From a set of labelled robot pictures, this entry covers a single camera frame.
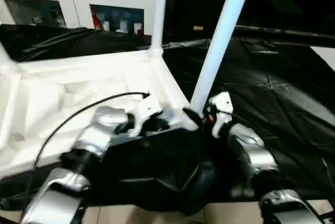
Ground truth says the white plastic table leg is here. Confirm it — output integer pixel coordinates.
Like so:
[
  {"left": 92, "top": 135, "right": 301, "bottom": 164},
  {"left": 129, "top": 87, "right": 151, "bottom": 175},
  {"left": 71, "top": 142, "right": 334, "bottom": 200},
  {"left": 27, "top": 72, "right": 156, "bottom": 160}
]
[
  {"left": 150, "top": 0, "right": 169, "bottom": 57},
  {"left": 188, "top": 0, "right": 257, "bottom": 114},
  {"left": 0, "top": 43, "right": 14, "bottom": 70}
]

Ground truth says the white plastic table top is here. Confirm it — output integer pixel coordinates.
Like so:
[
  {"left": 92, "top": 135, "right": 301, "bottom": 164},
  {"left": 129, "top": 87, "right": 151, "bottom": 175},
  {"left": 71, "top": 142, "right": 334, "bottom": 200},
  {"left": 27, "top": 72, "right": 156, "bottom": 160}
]
[{"left": 0, "top": 49, "right": 198, "bottom": 178}]

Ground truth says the black plastic mat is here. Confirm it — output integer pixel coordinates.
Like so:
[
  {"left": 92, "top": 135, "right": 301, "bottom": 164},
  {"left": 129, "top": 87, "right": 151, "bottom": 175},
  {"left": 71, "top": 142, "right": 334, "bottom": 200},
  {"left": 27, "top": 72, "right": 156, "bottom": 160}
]
[{"left": 0, "top": 24, "right": 335, "bottom": 215}]

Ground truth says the black metal rod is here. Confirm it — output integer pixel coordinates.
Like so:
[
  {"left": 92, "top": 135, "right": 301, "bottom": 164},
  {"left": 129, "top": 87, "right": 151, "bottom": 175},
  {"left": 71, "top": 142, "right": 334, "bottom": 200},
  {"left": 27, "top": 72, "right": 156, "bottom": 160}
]
[{"left": 233, "top": 25, "right": 335, "bottom": 42}]

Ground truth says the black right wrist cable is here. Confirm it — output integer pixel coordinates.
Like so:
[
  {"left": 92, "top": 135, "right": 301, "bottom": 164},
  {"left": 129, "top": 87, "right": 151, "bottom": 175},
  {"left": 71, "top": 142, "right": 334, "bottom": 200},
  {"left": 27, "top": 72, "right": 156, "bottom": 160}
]
[{"left": 216, "top": 110, "right": 252, "bottom": 130}]

